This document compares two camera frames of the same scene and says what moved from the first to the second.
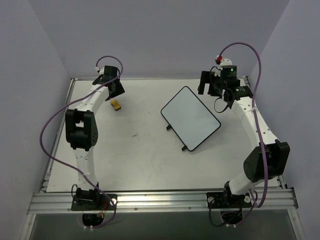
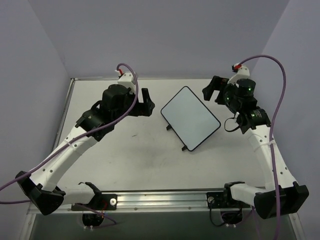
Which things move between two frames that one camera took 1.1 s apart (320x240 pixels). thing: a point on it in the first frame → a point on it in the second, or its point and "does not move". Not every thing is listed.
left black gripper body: x=116 y=88 → x=141 y=107
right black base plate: x=227 y=200 does not move
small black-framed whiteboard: x=189 y=119 does not move
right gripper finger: x=205 y=78 → x=217 y=83
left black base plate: x=94 y=202 does not move
